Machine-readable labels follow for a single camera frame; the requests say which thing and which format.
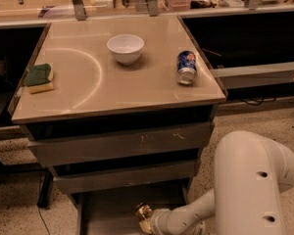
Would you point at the green yellow sponge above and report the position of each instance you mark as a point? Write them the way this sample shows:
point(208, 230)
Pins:
point(39, 78)

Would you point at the top grey drawer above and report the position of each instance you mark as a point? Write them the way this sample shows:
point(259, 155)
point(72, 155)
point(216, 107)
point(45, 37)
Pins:
point(121, 144)

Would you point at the grey drawer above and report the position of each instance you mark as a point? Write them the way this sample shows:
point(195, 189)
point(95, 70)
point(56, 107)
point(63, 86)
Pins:
point(125, 177)
point(121, 144)

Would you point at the grey drawer cabinet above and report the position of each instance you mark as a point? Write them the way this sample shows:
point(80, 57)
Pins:
point(94, 94)

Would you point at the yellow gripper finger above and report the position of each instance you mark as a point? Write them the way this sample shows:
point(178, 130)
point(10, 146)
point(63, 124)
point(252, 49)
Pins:
point(145, 227)

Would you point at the grey side shelf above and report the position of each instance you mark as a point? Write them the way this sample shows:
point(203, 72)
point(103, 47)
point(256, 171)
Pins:
point(252, 76)

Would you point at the middle grey drawer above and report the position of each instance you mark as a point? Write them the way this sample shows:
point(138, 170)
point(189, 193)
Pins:
point(125, 177)

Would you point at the blue soda can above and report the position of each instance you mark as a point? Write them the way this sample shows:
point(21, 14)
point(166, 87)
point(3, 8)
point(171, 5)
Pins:
point(186, 67)

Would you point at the white bowl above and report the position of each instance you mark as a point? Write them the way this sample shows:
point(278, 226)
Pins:
point(125, 48)

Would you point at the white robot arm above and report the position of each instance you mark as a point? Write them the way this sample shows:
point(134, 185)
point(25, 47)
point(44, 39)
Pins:
point(250, 173)

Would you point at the open bottom drawer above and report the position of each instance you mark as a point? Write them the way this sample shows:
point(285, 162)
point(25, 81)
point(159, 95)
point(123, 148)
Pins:
point(112, 211)

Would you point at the black table leg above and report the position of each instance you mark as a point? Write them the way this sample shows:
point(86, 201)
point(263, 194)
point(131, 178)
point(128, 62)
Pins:
point(44, 190)

